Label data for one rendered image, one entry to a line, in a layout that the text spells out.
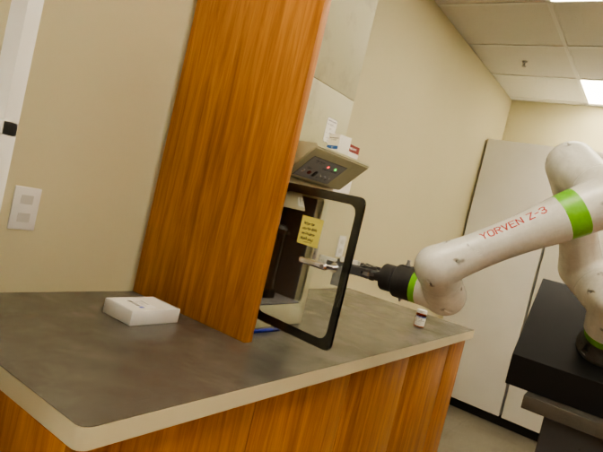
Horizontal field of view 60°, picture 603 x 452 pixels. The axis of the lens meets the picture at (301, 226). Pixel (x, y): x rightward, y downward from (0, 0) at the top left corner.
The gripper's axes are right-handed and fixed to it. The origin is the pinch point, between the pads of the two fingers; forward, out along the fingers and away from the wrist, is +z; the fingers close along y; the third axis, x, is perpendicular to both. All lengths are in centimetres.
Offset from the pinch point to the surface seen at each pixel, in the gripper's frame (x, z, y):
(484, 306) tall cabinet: 33, 28, -293
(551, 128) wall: -123, 22, -338
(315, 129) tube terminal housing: -37.7, 15.2, 3.9
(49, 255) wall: 15, 58, 54
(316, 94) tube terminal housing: -47, 15, 8
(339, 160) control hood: -29.8, 4.7, 3.0
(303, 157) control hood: -27.3, 7.3, 17.4
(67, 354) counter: 25, 12, 73
